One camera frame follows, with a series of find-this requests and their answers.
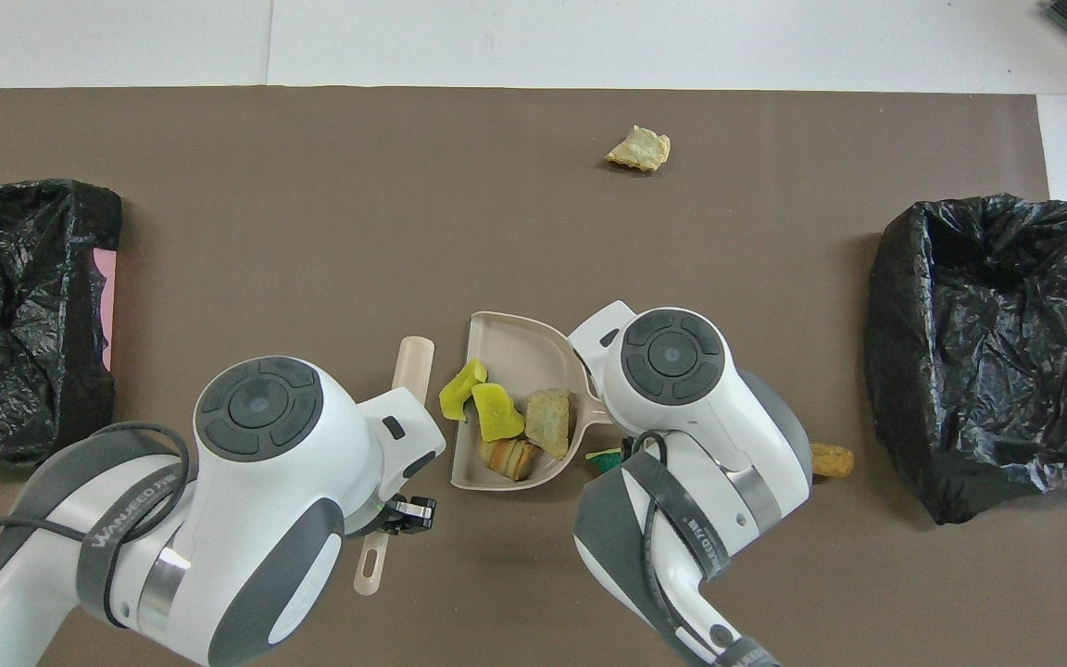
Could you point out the pink bin with black bag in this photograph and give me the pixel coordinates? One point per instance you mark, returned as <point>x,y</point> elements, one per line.
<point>15,324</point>

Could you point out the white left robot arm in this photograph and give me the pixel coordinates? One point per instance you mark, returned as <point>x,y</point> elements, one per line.
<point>293,519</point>

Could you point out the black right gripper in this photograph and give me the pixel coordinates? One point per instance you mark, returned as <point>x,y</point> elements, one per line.
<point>637,450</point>

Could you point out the brown paper mat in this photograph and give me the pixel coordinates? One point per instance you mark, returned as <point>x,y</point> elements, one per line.
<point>728,278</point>

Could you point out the beige hand brush black bristles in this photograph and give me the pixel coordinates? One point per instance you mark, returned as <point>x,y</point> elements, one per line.
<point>413,366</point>

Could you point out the striped croissant bread piece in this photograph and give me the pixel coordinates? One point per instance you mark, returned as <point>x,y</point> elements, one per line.
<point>510,460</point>

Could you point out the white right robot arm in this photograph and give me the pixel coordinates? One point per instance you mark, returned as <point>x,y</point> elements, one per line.
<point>728,435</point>

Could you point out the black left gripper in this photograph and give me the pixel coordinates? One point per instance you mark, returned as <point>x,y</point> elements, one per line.
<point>387,522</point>

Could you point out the black bag lined bin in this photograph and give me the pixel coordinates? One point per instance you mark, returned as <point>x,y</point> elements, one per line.
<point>987,352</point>

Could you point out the beige plastic dustpan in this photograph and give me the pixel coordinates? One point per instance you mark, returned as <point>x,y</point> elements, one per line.
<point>515,352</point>

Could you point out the brown fried nugget piece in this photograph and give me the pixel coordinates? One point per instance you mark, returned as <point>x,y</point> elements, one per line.
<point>834,460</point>

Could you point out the small green yellow sponge piece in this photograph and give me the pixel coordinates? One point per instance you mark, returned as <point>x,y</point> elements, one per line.
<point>600,459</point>

